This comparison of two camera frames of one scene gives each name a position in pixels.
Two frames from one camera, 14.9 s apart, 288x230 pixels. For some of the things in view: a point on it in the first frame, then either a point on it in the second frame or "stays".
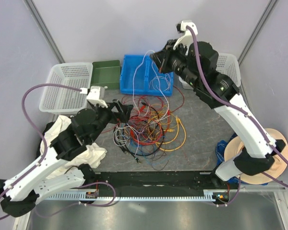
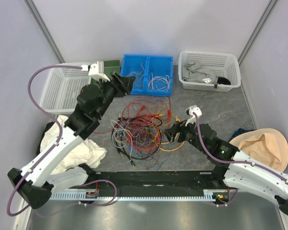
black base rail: x=151 y=183 stays
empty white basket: x=62 y=100 stays
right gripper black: x=162 y=58 → x=171 y=132
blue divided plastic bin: x=140 y=75 stays
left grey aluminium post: x=45 y=30 stays
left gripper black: x=123 y=116 → x=124 y=85
